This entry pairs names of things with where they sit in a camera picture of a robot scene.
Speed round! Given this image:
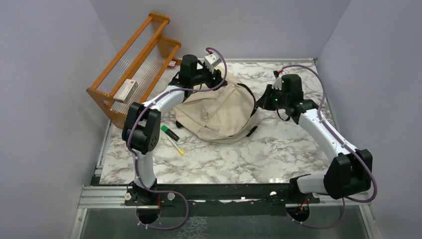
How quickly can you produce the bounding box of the white yellow marker pen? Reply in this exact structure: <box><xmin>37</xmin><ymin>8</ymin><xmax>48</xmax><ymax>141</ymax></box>
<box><xmin>166</xmin><ymin>135</ymin><xmax>184</xmax><ymax>155</ymax></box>

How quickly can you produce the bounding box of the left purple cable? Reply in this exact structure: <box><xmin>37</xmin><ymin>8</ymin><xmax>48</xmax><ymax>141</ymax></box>
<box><xmin>126</xmin><ymin>47</ymin><xmax>229</xmax><ymax>232</ymax></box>

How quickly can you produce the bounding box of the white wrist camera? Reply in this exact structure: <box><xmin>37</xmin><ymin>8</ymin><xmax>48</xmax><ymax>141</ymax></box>
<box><xmin>271</xmin><ymin>76</ymin><xmax>283</xmax><ymax>91</ymax></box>
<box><xmin>204</xmin><ymin>50</ymin><xmax>222</xmax><ymax>71</ymax></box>

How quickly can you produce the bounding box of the purple cable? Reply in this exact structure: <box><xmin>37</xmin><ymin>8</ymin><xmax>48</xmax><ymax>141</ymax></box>
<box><xmin>273</xmin><ymin>64</ymin><xmax>378</xmax><ymax>230</ymax></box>
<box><xmin>126</xmin><ymin>47</ymin><xmax>229</xmax><ymax>232</ymax></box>

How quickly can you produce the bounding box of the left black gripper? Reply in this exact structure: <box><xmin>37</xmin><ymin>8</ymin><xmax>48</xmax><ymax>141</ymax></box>
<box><xmin>190</xmin><ymin>62</ymin><xmax>227</xmax><ymax>90</ymax></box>

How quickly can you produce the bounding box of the green black highlighter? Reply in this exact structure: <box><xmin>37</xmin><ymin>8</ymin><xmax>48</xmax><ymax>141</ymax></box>
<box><xmin>161</xmin><ymin>125</ymin><xmax>180</xmax><ymax>141</ymax></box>

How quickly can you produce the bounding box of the black metal base frame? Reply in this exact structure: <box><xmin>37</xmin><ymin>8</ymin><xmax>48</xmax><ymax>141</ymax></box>
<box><xmin>77</xmin><ymin>175</ymin><xmax>372</xmax><ymax>219</ymax></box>

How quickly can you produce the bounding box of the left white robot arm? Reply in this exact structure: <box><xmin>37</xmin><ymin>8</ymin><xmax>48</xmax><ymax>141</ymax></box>
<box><xmin>122</xmin><ymin>48</ymin><xmax>227</xmax><ymax>205</ymax></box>

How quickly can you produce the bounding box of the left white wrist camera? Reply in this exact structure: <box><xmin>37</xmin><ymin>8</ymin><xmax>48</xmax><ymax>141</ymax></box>
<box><xmin>204</xmin><ymin>50</ymin><xmax>222</xmax><ymax>71</ymax></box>

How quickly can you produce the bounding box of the white red small box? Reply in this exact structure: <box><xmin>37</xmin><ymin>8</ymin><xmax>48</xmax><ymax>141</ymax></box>
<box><xmin>113</xmin><ymin>79</ymin><xmax>138</xmax><ymax>103</ymax></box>

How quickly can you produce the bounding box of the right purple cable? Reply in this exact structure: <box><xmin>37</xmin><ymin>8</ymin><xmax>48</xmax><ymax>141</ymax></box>
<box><xmin>273</xmin><ymin>64</ymin><xmax>378</xmax><ymax>230</ymax></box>

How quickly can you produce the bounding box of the beige canvas backpack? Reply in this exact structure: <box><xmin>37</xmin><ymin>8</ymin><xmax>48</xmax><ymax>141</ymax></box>
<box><xmin>174</xmin><ymin>73</ymin><xmax>260</xmax><ymax>144</ymax></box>

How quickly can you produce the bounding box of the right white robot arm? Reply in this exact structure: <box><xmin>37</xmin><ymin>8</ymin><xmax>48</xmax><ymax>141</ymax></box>
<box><xmin>257</xmin><ymin>74</ymin><xmax>373</xmax><ymax>203</ymax></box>

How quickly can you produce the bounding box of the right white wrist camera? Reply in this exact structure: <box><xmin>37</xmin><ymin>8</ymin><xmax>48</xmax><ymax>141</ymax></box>
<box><xmin>271</xmin><ymin>76</ymin><xmax>283</xmax><ymax>91</ymax></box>

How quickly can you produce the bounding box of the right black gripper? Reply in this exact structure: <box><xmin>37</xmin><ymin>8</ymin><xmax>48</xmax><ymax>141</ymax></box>
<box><xmin>256</xmin><ymin>84</ymin><xmax>289</xmax><ymax>111</ymax></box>

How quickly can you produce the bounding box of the orange wooden shelf rack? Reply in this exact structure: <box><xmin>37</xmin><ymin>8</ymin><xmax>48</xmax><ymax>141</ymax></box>
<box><xmin>87</xmin><ymin>12</ymin><xmax>181</xmax><ymax>128</ymax></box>

